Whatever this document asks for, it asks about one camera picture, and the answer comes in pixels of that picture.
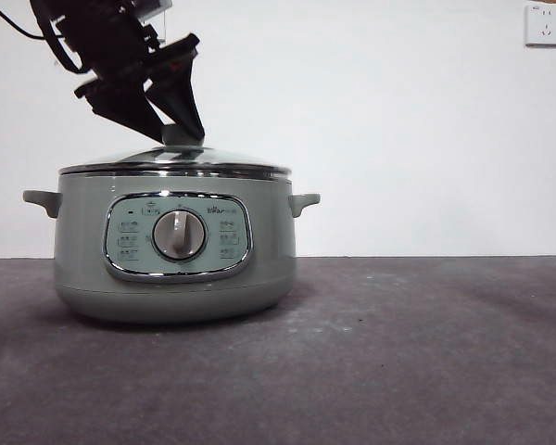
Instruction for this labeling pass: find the white wall outlet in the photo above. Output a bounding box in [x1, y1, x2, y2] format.
[524, 2, 556, 48]

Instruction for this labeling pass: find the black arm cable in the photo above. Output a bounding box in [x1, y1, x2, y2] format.
[14, 12, 83, 74]

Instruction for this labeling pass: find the pale green electric pot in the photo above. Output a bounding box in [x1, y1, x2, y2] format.
[21, 170, 322, 324]

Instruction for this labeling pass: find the glass lid with green knob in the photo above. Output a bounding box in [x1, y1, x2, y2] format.
[57, 123, 292, 180]

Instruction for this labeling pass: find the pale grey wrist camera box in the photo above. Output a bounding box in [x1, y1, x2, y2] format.
[138, 0, 173, 15]

